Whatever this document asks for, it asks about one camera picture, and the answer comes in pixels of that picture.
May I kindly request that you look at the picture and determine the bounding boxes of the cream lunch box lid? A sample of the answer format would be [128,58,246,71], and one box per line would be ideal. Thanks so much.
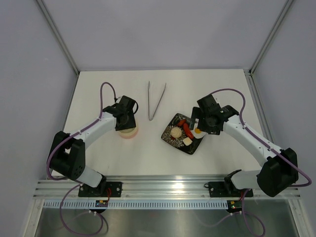
[118,124,138,133]

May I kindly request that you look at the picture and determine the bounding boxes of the cream pink lunch box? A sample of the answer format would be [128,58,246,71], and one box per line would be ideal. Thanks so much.
[118,130,138,139]

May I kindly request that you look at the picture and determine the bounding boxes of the metal tongs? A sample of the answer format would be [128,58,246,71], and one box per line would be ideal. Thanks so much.
[147,81,167,121]

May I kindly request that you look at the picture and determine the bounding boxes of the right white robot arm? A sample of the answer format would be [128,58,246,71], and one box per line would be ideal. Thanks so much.
[191,94,299,197]

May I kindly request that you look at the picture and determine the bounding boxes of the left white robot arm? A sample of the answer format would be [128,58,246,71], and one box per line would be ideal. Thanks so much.
[46,96,139,197]

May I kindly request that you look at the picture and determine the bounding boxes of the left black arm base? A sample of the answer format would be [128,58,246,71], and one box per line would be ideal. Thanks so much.
[78,181,122,198]

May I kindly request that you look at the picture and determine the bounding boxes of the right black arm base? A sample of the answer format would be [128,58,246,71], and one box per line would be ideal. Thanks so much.
[204,181,246,198]

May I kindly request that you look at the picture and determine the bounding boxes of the small red shrimp toy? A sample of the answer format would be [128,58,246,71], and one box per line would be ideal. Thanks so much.
[177,119,186,126]

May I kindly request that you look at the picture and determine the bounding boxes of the fried egg toy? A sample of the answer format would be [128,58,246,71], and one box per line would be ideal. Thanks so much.
[193,127,206,139]

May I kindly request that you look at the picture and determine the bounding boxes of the red sausage toy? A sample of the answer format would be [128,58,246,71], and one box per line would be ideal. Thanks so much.
[183,123,194,140]

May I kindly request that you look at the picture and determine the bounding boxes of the white steamed bun toy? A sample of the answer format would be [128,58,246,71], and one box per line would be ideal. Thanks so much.
[170,127,182,138]

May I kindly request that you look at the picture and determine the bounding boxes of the black patterned square plate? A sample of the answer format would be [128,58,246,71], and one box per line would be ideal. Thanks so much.
[161,113,203,155]

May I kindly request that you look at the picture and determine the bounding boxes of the cream tofu block toy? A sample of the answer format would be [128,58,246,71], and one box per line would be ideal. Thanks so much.
[182,137,193,146]

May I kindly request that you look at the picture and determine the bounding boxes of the white slotted cable duct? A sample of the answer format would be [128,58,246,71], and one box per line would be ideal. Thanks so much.
[43,199,228,210]

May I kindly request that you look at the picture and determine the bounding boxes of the left aluminium frame post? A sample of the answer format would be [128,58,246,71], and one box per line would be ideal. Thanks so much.
[34,0,80,77]

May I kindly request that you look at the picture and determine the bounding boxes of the aluminium frame post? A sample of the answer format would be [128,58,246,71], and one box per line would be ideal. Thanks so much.
[34,0,80,77]
[248,0,296,76]

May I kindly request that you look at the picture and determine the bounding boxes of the right aluminium frame post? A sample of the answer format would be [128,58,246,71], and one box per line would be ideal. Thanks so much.
[248,0,296,76]

